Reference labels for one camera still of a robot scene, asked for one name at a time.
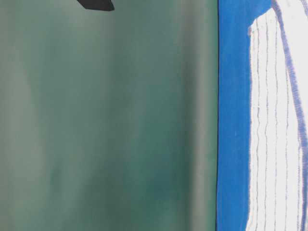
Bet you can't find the white blue striped towel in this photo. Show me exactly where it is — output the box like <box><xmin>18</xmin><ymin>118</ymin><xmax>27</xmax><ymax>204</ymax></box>
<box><xmin>245</xmin><ymin>0</ymin><xmax>308</xmax><ymax>231</ymax></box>

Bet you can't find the blue table mat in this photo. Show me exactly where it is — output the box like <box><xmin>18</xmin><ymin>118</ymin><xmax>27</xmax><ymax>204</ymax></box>
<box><xmin>216</xmin><ymin>0</ymin><xmax>271</xmax><ymax>231</ymax></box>

